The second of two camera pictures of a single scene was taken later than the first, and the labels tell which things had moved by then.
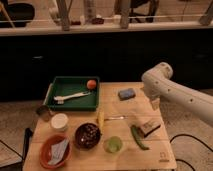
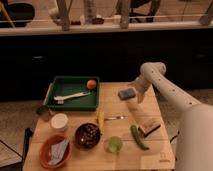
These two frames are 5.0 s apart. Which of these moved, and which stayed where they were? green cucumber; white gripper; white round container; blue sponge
Moved: white gripper
Stayed: white round container; green cucumber; blue sponge
